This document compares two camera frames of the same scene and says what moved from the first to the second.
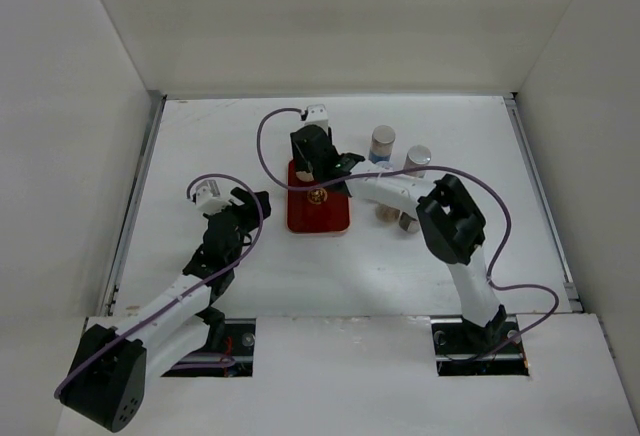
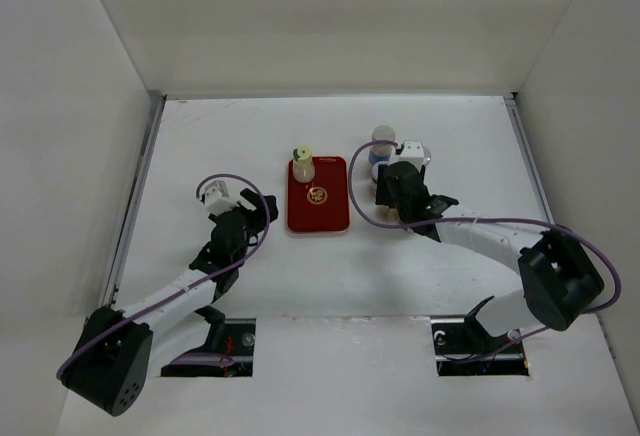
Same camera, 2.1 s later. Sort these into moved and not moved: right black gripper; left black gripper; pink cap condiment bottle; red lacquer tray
Moved: right black gripper
Not moved: left black gripper; pink cap condiment bottle; red lacquer tray
